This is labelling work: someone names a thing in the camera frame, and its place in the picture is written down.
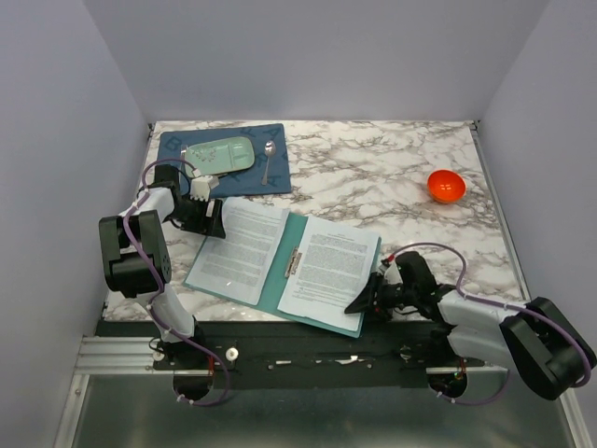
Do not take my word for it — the printed paper sheet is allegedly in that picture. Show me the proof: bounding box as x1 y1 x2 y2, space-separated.
278 217 381 338
185 198 289 305

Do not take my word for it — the green divided plate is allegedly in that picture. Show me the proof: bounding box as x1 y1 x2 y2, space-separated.
186 137 256 175

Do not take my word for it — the blue placemat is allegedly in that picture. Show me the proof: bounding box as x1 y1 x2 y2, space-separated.
158 123 292 198

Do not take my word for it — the aluminium rail frame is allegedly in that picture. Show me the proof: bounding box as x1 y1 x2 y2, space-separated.
50 333 187 448

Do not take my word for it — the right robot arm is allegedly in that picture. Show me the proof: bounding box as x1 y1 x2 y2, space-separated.
344 251 596 400

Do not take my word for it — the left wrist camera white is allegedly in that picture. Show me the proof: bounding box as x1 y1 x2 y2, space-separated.
189 175 219 202

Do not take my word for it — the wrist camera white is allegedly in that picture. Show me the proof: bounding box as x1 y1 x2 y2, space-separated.
379 256 402 285
189 175 219 202

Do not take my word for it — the orange bowl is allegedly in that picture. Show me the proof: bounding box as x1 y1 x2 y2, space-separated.
426 170 466 203

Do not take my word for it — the teal file folder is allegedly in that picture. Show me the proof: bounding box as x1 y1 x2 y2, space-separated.
183 212 382 340

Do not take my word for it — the printed paper sheet bottom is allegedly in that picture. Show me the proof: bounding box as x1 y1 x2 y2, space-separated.
278 217 381 338

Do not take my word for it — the silver spoon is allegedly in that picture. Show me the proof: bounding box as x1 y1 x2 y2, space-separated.
261 140 277 186

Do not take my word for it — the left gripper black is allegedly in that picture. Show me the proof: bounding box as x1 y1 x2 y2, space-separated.
166 194 226 238

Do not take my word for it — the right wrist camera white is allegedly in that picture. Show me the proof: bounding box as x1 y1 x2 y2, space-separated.
379 256 402 285

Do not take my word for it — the metal folder clip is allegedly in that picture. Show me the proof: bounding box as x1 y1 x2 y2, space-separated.
285 246 302 278

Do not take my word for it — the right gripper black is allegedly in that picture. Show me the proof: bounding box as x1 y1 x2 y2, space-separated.
344 270 418 324

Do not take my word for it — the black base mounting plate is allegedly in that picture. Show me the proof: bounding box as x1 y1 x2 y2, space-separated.
95 321 465 392

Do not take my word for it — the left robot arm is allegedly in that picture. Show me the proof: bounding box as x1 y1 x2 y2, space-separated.
98 159 226 369

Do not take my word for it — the printed paper sheet top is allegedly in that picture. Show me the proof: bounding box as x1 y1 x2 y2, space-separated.
185 198 289 305

